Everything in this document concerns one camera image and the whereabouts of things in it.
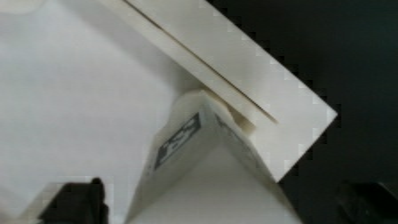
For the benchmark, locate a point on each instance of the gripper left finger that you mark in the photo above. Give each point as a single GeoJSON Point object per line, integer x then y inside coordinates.
{"type": "Point", "coordinates": [76, 206]}

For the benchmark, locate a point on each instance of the white leg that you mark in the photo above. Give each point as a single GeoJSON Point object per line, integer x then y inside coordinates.
{"type": "Point", "coordinates": [206, 184]}

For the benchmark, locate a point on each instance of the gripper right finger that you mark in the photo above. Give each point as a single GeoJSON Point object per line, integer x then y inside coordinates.
{"type": "Point", "coordinates": [368, 203]}

